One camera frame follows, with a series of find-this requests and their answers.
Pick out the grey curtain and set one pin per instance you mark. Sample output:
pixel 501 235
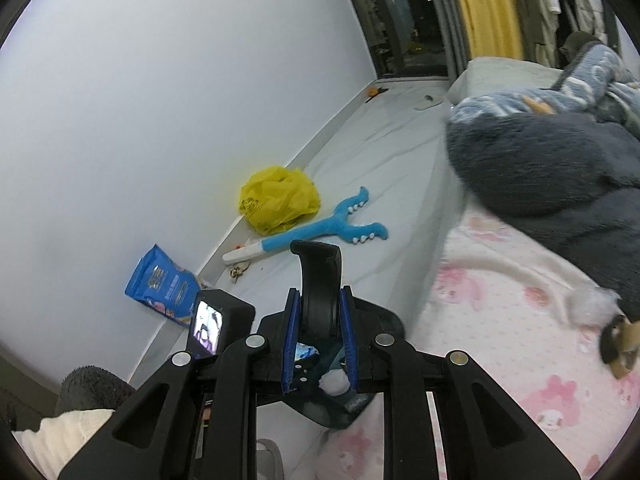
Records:
pixel 445 15

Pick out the person's left forearm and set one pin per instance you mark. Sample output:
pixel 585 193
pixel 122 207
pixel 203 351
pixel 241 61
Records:
pixel 60 442

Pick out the dark grey fleece blanket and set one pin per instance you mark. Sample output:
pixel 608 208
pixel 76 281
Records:
pixel 550 185

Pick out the white flat pad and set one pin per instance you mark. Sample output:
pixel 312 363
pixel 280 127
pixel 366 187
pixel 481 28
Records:
pixel 429 103

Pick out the bunch of keys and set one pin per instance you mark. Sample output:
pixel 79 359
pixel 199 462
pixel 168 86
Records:
pixel 239 271

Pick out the row of hanging clothes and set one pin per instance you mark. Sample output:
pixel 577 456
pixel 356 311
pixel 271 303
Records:
pixel 550 0

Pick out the glass sliding door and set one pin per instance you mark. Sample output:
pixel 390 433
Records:
pixel 400 10

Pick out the pink printed blanket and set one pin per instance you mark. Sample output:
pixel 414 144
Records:
pixel 500 360

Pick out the brown tape roll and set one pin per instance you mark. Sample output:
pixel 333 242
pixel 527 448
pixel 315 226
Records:
pixel 617 345

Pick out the yellow curtain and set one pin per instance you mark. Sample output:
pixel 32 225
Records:
pixel 485 5

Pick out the blue snack bag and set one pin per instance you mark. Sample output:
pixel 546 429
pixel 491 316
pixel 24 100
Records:
pixel 160 285

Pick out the blue forked plush toy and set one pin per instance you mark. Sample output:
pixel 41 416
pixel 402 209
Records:
pixel 310 232

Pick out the dark blue trash bin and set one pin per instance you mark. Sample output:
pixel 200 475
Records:
pixel 320 285

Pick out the blue patterned fleece blanket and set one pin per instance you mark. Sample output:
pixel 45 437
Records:
pixel 590 75

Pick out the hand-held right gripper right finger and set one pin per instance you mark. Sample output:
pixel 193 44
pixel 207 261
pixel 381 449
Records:
pixel 349 340

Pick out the blue tissue packet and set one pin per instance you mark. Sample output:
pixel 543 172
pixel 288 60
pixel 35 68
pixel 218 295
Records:
pixel 306 352

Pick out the yellow plastic bag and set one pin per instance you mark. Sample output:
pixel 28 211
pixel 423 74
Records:
pixel 280 200

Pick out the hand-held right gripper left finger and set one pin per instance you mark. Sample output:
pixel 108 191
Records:
pixel 291 340

